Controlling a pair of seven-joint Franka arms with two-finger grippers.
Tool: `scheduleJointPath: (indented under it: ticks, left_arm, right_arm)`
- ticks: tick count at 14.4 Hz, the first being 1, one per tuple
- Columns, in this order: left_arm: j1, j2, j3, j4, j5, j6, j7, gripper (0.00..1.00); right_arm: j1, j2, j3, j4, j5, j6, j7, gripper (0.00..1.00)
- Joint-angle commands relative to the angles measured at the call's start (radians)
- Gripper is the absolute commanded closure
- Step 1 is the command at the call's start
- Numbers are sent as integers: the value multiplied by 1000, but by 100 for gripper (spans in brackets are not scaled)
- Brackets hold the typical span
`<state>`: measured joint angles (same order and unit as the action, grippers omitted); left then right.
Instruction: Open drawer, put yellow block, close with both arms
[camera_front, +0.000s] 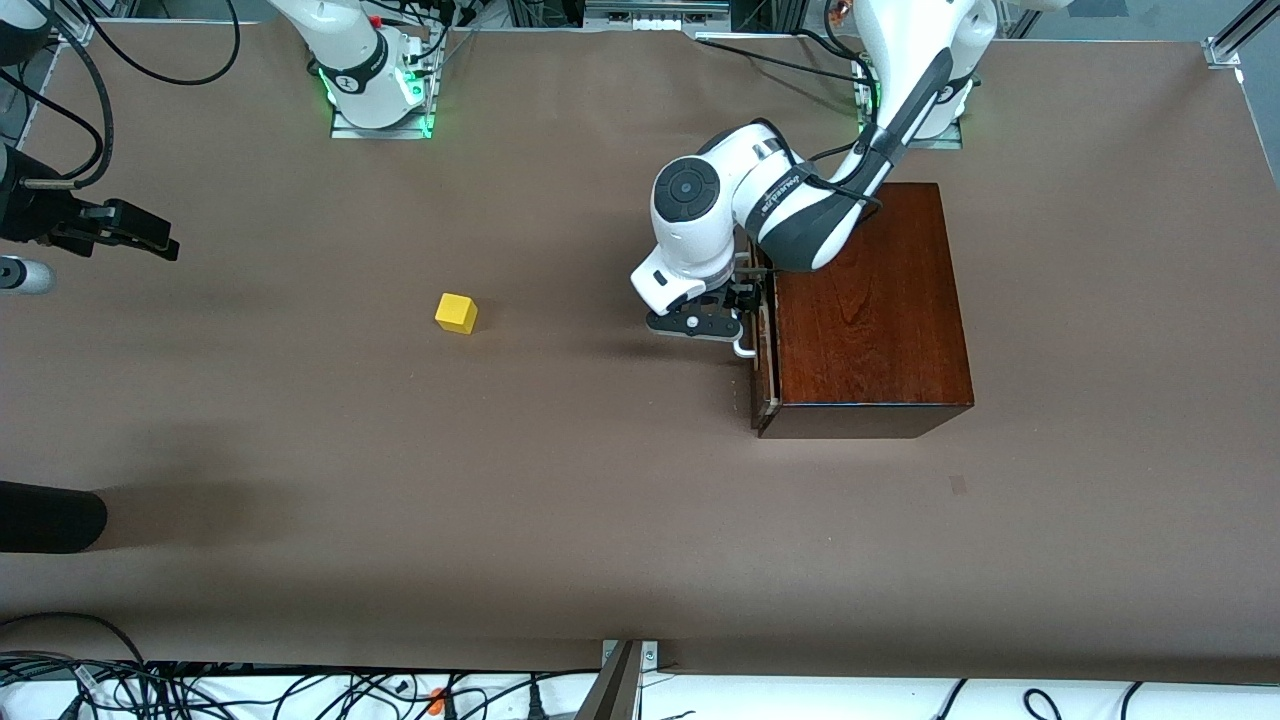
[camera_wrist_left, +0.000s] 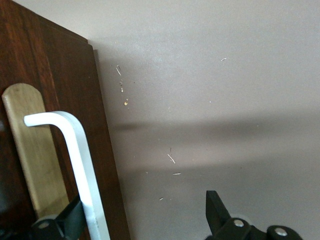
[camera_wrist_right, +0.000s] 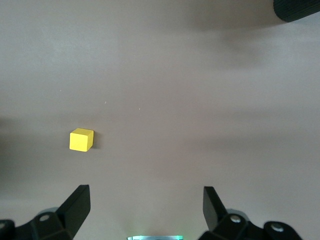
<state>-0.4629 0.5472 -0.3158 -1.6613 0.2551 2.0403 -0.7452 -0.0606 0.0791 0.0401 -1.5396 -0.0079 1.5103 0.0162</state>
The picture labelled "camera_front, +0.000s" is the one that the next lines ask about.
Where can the aluminium extrusion profile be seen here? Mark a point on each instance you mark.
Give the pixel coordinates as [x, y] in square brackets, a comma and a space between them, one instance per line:
[75, 33]
[1222, 50]

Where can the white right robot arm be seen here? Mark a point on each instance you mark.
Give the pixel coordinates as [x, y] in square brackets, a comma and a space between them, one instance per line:
[350, 50]

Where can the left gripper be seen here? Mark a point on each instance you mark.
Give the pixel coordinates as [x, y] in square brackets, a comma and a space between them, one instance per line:
[741, 296]

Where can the dark brown wooden cabinet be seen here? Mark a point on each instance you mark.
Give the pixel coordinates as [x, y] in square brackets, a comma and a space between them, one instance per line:
[880, 330]

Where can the grey power strip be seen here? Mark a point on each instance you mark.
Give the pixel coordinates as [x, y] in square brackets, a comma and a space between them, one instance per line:
[655, 20]

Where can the silver metal bracket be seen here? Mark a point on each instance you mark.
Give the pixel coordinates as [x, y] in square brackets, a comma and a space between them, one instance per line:
[650, 655]

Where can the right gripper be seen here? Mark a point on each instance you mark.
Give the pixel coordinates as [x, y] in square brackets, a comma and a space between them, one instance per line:
[38, 211]

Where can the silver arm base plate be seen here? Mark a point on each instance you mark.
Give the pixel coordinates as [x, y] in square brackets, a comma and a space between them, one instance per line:
[345, 131]
[952, 143]

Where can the dark slanted post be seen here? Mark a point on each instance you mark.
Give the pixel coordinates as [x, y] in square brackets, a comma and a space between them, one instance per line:
[612, 690]

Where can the yellow block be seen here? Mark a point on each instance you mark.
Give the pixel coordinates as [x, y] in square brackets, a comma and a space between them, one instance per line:
[456, 314]

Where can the black cylinder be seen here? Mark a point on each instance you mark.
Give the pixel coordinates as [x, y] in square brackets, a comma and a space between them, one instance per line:
[50, 517]

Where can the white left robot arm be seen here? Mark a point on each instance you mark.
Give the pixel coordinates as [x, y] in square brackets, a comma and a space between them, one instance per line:
[800, 210]

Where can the small orange object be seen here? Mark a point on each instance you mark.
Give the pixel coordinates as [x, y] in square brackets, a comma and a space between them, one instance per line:
[437, 700]

